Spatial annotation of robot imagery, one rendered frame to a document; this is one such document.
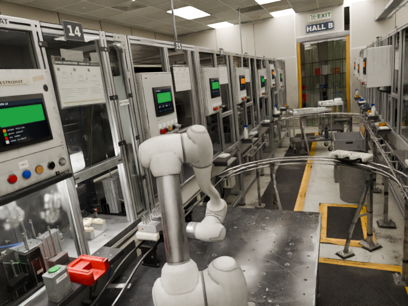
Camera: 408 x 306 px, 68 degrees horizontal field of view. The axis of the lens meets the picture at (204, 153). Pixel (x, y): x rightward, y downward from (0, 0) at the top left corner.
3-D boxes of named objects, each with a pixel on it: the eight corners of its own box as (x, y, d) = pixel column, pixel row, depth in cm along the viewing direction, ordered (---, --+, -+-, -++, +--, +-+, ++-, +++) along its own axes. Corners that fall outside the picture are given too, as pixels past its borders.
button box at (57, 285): (58, 303, 120) (51, 277, 117) (44, 299, 123) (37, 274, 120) (73, 289, 127) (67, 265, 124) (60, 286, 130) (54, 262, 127)
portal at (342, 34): (350, 127, 863) (349, 30, 804) (300, 129, 917) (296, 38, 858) (350, 126, 872) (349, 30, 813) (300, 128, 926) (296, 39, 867)
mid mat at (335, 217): (377, 248, 283) (377, 247, 283) (315, 243, 305) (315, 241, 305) (367, 205, 372) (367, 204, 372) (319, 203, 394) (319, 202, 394)
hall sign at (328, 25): (334, 29, 815) (334, 19, 809) (305, 34, 845) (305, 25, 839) (334, 30, 818) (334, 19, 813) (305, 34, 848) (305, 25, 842)
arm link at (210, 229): (197, 244, 167) (204, 227, 177) (223, 248, 161) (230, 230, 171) (192, 231, 161) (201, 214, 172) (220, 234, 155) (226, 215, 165)
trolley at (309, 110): (293, 154, 641) (291, 109, 619) (288, 149, 696) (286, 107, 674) (336, 150, 632) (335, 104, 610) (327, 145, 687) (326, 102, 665)
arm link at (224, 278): (252, 315, 125) (248, 268, 120) (209, 322, 124) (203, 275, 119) (243, 289, 141) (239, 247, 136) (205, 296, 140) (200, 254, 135)
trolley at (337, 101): (346, 139, 714) (346, 98, 692) (321, 141, 729) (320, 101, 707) (340, 133, 793) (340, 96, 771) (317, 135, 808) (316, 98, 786)
